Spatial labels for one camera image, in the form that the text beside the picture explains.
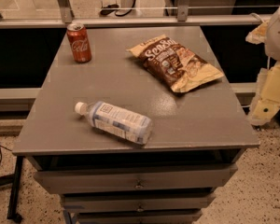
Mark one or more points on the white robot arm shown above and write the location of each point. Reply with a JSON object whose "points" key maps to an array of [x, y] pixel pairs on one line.
{"points": [[266, 102]]}

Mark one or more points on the blue plastic bottle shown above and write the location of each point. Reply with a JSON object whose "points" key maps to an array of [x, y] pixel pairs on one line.
{"points": [[118, 121]]}

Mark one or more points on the brown sea salt chip bag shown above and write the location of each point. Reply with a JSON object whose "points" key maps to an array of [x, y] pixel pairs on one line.
{"points": [[179, 67]]}

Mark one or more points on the grey drawer cabinet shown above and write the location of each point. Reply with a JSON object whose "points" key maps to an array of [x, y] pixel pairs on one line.
{"points": [[202, 127]]}

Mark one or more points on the red cola can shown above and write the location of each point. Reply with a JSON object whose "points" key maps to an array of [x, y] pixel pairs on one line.
{"points": [[79, 42]]}

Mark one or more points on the middle grey drawer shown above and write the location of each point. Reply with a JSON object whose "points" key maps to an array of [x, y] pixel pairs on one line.
{"points": [[137, 202]]}

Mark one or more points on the grey drawer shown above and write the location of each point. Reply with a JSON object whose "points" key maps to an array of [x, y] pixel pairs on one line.
{"points": [[181, 216], [137, 202], [141, 178]]}

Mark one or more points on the top grey drawer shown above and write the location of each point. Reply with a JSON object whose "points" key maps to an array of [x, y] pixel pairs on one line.
{"points": [[141, 178]]}

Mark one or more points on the bottom grey drawer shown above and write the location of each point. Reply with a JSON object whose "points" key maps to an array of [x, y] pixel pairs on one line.
{"points": [[181, 216]]}

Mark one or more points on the black metal stand leg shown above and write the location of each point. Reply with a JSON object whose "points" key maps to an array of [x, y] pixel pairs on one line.
{"points": [[13, 179]]}

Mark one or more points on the metal glass railing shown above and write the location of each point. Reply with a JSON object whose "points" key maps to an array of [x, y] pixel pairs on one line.
{"points": [[128, 13]]}

